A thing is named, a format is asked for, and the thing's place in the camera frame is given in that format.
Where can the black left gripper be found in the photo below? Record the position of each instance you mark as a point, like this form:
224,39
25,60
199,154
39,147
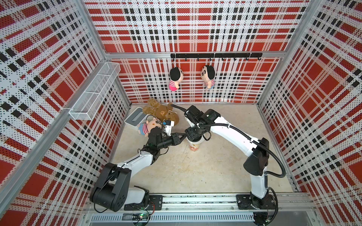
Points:
175,139

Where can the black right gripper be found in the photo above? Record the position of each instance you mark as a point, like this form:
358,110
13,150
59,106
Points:
191,135

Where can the printed paper milk tea cup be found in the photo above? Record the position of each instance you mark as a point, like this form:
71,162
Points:
194,146

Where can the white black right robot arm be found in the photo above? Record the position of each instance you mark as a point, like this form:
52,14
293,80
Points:
260,163

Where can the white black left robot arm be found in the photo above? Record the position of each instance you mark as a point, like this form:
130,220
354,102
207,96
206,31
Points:
112,189

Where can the brown capybara plush toy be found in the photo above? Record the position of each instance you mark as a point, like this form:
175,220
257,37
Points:
160,111

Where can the striped shirt boy plush doll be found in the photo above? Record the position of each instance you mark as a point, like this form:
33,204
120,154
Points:
145,128

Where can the white grey tissue box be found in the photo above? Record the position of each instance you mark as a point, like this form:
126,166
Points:
135,118

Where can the blue hanging plush doll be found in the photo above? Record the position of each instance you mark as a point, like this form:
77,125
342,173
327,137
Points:
208,76

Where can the pink hanging plush doll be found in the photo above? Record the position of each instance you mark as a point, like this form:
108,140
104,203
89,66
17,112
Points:
176,77

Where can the green circuit board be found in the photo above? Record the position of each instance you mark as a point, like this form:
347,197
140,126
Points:
135,217

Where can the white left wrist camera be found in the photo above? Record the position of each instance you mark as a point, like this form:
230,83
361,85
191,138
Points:
168,124

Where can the black wall hook rail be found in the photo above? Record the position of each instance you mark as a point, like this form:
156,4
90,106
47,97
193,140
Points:
215,55

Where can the white wire mesh shelf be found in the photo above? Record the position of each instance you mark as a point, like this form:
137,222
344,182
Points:
88,104

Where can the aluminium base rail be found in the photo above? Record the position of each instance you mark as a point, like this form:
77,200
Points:
218,209

